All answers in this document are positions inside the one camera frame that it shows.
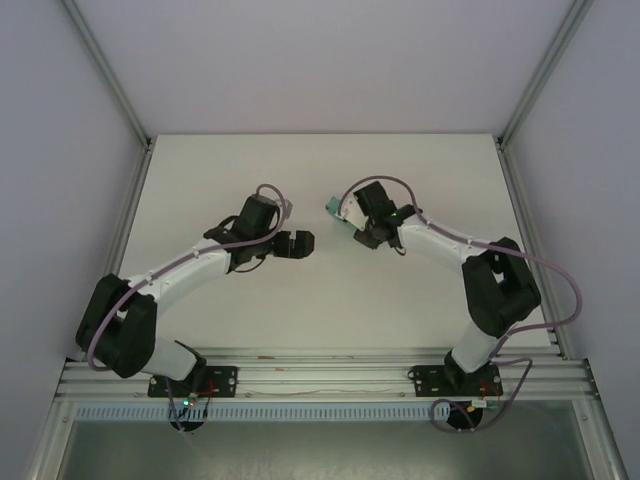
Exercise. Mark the teal paper box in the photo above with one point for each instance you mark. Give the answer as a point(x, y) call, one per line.
point(332, 206)

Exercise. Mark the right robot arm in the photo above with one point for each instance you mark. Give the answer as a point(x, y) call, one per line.
point(500, 290)

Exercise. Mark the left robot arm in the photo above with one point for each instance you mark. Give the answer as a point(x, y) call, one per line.
point(120, 330)

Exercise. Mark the small LED circuit board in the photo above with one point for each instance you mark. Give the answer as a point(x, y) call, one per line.
point(189, 401)
point(481, 403)

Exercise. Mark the grey metal sheet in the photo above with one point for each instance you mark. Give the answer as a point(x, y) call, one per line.
point(320, 450)

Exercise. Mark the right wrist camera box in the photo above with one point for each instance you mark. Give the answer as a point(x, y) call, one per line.
point(352, 210)

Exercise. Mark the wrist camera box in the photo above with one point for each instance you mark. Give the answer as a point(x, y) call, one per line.
point(352, 210)
point(284, 206)

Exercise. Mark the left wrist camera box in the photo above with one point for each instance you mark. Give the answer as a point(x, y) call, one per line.
point(284, 206)

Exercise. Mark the aluminium mounting rail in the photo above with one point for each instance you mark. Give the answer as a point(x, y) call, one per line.
point(325, 372)

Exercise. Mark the aluminium table side rail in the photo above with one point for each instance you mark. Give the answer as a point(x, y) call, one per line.
point(517, 200)
point(126, 225)

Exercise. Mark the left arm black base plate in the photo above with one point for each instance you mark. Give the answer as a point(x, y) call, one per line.
point(225, 380)

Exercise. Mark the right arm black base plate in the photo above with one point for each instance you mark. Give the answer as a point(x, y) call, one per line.
point(425, 380)

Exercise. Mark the aluminium upright frame post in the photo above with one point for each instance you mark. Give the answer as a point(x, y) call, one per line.
point(540, 75)
point(111, 75)

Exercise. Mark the aluminium lower frame post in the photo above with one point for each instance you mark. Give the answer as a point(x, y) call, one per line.
point(50, 440)
point(607, 440)

